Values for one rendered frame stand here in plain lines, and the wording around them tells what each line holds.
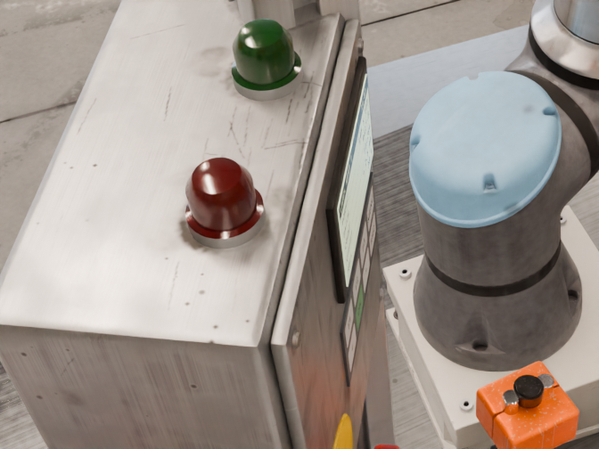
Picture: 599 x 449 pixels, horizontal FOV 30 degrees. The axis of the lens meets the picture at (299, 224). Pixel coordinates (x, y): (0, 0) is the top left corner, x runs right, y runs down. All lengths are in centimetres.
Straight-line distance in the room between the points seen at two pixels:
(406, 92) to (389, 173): 14
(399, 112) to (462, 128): 47
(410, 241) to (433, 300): 23
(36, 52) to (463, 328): 208
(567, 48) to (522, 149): 10
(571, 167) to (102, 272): 59
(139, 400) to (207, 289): 5
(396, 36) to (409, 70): 136
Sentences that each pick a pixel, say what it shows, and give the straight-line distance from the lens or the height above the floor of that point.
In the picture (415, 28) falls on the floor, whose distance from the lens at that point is 277.
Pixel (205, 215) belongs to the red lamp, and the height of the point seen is 149.
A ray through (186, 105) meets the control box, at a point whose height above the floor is 147.
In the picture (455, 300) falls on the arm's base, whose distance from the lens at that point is 96.
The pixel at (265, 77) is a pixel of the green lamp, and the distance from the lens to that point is 40.
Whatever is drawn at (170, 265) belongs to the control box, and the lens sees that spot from 36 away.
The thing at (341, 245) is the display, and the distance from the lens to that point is 41.
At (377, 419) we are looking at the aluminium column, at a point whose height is 117.
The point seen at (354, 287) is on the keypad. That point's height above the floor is 138.
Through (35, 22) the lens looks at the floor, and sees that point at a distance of 301.
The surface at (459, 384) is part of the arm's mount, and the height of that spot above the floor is 91.
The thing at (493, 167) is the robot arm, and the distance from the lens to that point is 84.
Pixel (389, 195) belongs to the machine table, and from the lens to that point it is 124.
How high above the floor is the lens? 175
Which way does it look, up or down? 49 degrees down
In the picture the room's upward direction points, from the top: 9 degrees counter-clockwise
